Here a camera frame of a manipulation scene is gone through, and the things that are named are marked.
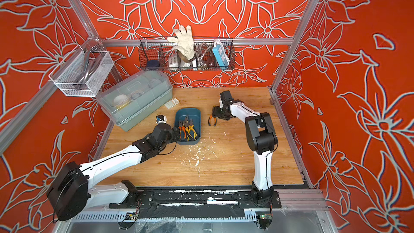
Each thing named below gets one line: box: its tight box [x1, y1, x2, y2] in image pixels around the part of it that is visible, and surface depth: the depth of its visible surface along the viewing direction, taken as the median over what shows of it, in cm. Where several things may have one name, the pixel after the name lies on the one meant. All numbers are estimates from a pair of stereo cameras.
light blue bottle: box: [212, 44, 231, 67], surface depth 89 cm
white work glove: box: [167, 24, 197, 63], surface depth 90 cm
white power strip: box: [168, 53, 178, 72], surface depth 95 cm
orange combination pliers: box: [181, 120, 187, 140], surface depth 97 cm
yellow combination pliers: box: [183, 115, 194, 142], surface depth 97 cm
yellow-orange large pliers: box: [189, 118, 198, 141], surface depth 97 cm
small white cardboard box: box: [164, 97, 180, 110], surface depth 112 cm
